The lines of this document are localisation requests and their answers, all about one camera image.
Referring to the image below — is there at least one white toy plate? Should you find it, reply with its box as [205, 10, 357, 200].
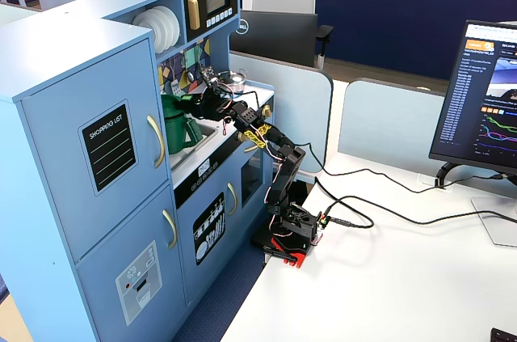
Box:
[132, 9, 162, 55]
[149, 7, 170, 53]
[158, 6, 176, 49]
[166, 5, 182, 45]

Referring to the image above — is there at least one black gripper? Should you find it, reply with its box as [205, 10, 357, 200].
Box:
[174, 88, 237, 121]

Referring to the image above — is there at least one black looped power cable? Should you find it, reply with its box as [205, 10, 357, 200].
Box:
[321, 195, 517, 230]

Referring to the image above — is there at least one small camera circuit board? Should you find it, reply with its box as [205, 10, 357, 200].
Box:
[200, 66, 221, 87]

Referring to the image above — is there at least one blue toy kitchen unit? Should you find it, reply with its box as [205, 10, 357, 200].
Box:
[0, 0, 276, 342]

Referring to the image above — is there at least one silver toy sink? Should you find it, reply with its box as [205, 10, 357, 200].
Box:
[169, 125, 221, 174]

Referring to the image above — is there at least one dark keyboard corner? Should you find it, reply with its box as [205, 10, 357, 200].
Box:
[490, 327, 517, 342]

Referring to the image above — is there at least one gold fridge door handle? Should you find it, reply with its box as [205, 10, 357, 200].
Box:
[145, 114, 166, 170]

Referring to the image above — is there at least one black dell monitor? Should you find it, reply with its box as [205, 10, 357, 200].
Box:
[229, 9, 320, 69]

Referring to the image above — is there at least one gold microwave door handle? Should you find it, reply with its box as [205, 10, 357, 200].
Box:
[187, 0, 202, 32]

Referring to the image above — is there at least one small steel pot with lid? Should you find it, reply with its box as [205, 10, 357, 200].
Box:
[216, 68, 249, 95]

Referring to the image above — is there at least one light blue desk divider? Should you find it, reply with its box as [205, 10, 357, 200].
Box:
[229, 53, 334, 174]
[338, 78, 448, 166]

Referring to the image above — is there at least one gold freezer door handle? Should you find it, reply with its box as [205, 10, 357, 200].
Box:
[162, 209, 179, 251]

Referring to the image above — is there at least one computer monitor showing graphs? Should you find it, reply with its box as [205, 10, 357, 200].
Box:
[428, 19, 517, 178]

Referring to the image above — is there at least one green pitcher recipient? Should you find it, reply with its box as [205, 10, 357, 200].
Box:
[162, 95, 204, 156]

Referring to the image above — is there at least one gold dishwasher door handle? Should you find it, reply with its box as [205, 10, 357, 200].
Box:
[226, 182, 239, 217]

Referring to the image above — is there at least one white desk cable grommet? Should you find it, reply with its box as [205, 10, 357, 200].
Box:
[417, 173, 454, 194]

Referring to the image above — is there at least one monitor stand with silver base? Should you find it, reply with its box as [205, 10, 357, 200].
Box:
[435, 161, 517, 247]

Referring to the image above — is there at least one red table clamp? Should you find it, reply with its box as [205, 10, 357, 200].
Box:
[270, 236, 309, 270]

